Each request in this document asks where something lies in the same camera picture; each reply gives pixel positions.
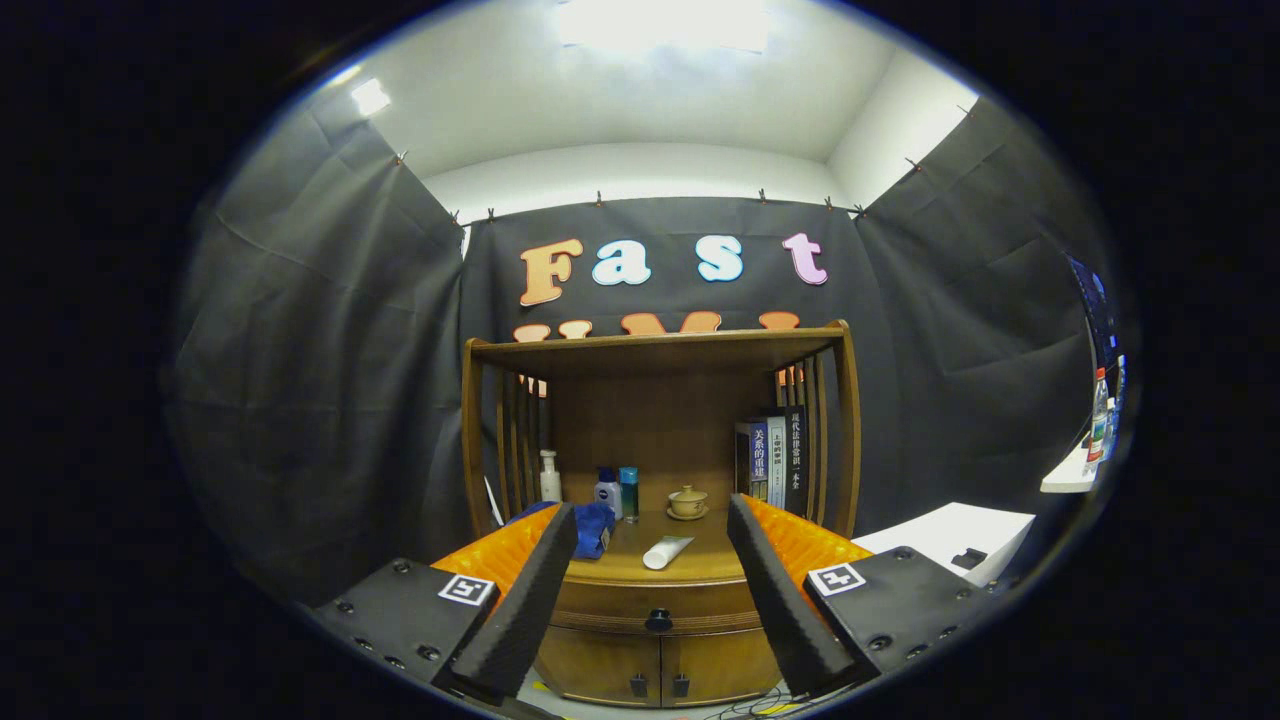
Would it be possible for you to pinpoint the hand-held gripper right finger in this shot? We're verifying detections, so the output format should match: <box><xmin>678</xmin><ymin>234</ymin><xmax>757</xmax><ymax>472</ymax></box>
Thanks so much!
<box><xmin>726</xmin><ymin>493</ymin><xmax>996</xmax><ymax>701</ymax></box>

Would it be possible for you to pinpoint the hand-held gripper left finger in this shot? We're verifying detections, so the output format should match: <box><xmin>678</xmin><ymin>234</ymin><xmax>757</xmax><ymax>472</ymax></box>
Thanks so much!
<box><xmin>310</xmin><ymin>501</ymin><xmax>581</xmax><ymax>704</ymax></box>

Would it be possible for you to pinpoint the wooden drawer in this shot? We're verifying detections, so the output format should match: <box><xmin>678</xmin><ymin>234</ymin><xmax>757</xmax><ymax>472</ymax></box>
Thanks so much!
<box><xmin>550</xmin><ymin>580</ymin><xmax>763</xmax><ymax>636</ymax></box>

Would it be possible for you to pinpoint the white green tube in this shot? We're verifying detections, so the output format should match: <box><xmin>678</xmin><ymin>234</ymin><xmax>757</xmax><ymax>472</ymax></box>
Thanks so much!
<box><xmin>642</xmin><ymin>535</ymin><xmax>695</xmax><ymax>571</ymax></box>

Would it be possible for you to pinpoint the wooden cabinet door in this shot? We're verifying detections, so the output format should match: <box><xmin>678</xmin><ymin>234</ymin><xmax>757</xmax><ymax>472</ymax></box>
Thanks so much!
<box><xmin>535</xmin><ymin>627</ymin><xmax>661</xmax><ymax>706</ymax></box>
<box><xmin>660</xmin><ymin>630</ymin><xmax>783</xmax><ymax>706</ymax></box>

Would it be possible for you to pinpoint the wooden countertop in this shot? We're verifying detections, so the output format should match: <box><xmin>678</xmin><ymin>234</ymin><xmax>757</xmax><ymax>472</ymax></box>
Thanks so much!
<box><xmin>565</xmin><ymin>510</ymin><xmax>746</xmax><ymax>588</ymax></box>

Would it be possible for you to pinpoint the white side cabinet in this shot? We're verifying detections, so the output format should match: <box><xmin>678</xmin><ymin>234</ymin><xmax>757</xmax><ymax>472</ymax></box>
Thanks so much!
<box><xmin>855</xmin><ymin>502</ymin><xmax>1038</xmax><ymax>589</ymax></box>

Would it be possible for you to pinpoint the wooden cabinet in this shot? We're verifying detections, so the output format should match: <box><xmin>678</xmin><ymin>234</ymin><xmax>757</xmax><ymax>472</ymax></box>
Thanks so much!
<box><xmin>460</xmin><ymin>320</ymin><xmax>863</xmax><ymax>711</ymax></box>

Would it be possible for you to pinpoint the blue towel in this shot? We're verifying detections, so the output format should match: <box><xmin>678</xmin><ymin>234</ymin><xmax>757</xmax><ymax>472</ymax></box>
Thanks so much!
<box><xmin>505</xmin><ymin>500</ymin><xmax>617</xmax><ymax>561</ymax></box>

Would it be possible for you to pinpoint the white spine book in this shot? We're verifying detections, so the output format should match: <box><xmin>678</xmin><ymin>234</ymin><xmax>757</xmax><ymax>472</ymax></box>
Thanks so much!
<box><xmin>768</xmin><ymin>415</ymin><xmax>789</xmax><ymax>509</ymax></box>

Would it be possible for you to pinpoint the black spine book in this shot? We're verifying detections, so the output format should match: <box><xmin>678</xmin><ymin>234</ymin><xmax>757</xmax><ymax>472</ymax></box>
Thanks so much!
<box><xmin>785</xmin><ymin>405</ymin><xmax>809</xmax><ymax>516</ymax></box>

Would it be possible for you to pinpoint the blue spine book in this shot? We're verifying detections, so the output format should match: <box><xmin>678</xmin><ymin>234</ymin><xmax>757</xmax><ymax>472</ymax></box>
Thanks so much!
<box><xmin>735</xmin><ymin>420</ymin><xmax>773</xmax><ymax>504</ymax></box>

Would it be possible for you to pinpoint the white shelf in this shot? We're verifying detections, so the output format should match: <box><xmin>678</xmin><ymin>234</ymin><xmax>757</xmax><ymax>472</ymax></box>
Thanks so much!
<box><xmin>1040</xmin><ymin>440</ymin><xmax>1099</xmax><ymax>494</ymax></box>

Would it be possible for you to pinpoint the red label water bottle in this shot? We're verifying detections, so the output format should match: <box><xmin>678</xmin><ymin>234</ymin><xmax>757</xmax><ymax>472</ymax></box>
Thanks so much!
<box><xmin>1088</xmin><ymin>367</ymin><xmax>1111</xmax><ymax>463</ymax></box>

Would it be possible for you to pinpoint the dark monitor screen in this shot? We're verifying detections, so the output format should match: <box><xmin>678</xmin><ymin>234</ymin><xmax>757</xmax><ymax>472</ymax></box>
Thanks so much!
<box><xmin>1065</xmin><ymin>255</ymin><xmax>1121</xmax><ymax>371</ymax></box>

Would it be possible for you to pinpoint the large ceiling light panel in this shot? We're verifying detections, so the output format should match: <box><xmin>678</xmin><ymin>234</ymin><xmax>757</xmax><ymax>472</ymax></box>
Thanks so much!
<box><xmin>555</xmin><ymin>0</ymin><xmax>773</xmax><ymax>53</ymax></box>

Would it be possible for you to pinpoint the thin floor cable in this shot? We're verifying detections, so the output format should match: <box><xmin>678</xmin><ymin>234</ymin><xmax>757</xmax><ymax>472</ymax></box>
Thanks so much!
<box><xmin>705</xmin><ymin>690</ymin><xmax>801</xmax><ymax>720</ymax></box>

